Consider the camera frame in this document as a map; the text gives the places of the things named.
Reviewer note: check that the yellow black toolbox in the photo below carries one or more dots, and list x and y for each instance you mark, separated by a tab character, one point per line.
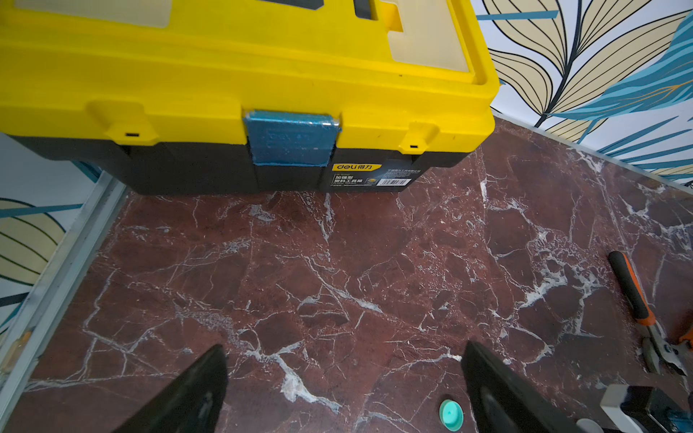
222	97

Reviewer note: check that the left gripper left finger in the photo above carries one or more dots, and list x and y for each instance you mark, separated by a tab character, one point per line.
190	403

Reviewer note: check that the orange handled pliers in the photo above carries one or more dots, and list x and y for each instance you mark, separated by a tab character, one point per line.
656	349

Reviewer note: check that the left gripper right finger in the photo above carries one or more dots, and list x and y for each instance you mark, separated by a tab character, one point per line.
502	401

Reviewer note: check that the green cap far left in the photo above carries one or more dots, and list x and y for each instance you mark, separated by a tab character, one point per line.
451	415

